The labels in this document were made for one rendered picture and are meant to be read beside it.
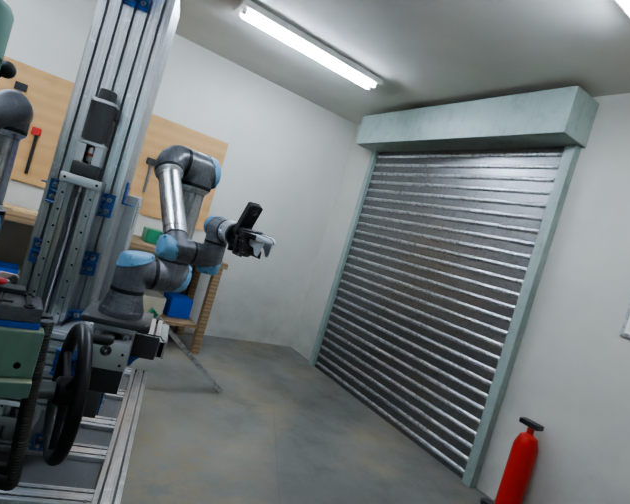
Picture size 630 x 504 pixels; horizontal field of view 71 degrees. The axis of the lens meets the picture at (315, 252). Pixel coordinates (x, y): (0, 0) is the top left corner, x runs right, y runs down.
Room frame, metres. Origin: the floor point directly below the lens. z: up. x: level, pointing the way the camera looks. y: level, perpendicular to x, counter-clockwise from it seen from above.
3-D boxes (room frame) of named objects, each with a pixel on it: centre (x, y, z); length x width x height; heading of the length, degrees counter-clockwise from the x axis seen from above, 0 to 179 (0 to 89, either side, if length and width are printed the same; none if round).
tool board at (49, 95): (3.89, 1.97, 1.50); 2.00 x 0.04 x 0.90; 122
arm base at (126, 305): (1.59, 0.61, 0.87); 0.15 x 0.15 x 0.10
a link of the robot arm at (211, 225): (1.48, 0.33, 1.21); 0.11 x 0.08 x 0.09; 42
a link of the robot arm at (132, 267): (1.60, 0.60, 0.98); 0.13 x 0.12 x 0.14; 133
